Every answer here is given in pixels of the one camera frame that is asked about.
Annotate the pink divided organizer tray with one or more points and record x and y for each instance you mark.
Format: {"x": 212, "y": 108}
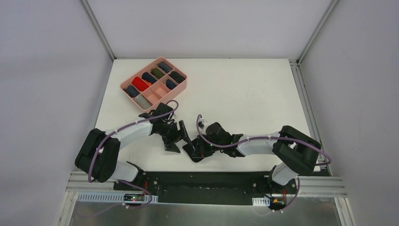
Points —
{"x": 158, "y": 82}

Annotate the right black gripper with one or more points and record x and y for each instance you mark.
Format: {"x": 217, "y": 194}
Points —
{"x": 201, "y": 145}

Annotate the black underwear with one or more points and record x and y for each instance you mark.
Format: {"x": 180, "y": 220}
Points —
{"x": 177, "y": 77}
{"x": 195, "y": 149}

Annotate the red rolled underwear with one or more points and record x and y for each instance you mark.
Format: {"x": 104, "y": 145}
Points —
{"x": 139, "y": 84}

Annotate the olive rolled underwear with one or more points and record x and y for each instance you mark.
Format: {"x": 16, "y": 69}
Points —
{"x": 157, "y": 73}

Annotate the dark blue rolled underwear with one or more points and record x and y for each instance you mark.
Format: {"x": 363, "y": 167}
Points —
{"x": 132, "y": 91}

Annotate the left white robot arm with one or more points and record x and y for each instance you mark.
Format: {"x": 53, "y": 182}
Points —
{"x": 98, "y": 156}

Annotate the striped rolled underwear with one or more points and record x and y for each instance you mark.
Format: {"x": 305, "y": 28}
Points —
{"x": 164, "y": 67}

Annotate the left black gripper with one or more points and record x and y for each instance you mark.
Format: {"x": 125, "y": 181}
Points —
{"x": 171, "y": 131}

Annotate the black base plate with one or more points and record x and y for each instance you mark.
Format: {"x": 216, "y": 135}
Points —
{"x": 218, "y": 188}

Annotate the black rolled underwear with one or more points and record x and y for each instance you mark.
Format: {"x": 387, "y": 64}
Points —
{"x": 177, "y": 77}

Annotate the small navy rolled underwear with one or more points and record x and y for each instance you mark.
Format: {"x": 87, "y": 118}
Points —
{"x": 170, "y": 85}

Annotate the grey underwear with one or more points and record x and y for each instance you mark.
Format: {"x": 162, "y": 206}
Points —
{"x": 142, "y": 102}

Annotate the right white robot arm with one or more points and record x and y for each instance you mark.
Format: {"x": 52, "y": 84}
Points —
{"x": 297, "y": 151}

